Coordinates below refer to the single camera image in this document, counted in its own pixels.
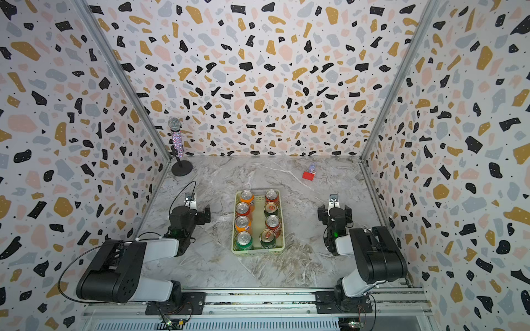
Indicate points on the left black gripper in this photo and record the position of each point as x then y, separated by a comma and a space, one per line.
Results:
200, 220

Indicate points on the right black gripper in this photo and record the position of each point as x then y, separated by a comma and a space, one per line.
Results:
324, 214

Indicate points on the red cola can column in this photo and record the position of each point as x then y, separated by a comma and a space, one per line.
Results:
243, 209
273, 223

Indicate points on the green soda can column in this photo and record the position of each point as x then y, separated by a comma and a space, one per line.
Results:
271, 208

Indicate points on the red cola can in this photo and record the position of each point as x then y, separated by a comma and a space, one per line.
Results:
272, 196

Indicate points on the green gold-top soda can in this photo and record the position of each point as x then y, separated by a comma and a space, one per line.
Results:
267, 239

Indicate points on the pale green plastic basket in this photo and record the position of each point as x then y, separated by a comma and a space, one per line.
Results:
258, 219

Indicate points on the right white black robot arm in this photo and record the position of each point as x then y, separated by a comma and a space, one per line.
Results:
376, 254

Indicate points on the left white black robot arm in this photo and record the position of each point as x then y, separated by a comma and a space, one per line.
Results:
115, 273

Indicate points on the microphone on black stand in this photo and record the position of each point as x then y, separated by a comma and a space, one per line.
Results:
181, 167

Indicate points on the small red block toy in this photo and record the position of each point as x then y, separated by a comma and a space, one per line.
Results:
310, 172

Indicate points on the orange soda can near left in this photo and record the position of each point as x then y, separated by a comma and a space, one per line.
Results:
243, 224

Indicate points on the orange soda can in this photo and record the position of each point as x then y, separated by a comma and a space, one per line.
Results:
243, 224
247, 197

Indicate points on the green soda can near left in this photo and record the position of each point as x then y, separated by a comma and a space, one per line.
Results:
244, 241

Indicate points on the orange soda can far left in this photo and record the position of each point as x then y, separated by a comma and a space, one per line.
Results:
247, 197

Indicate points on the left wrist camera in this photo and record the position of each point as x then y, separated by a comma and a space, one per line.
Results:
190, 201

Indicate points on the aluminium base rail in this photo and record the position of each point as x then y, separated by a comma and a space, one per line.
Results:
385, 308

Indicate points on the left aluminium corner post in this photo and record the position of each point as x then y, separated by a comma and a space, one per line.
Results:
83, 10

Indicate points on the aluminium corner post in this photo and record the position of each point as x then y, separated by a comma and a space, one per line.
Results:
420, 31
83, 10

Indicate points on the right aluminium corner post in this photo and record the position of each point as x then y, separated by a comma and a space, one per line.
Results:
420, 31

